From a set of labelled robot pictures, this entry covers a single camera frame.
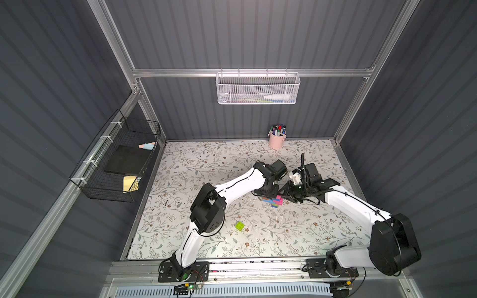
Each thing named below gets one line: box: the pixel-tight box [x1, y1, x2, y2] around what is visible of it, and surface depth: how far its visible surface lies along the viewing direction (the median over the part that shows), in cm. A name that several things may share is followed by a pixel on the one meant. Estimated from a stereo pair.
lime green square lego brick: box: [235, 221, 246, 232], surface depth 86 cm
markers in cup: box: [267, 123, 287, 137], surface depth 111 cm
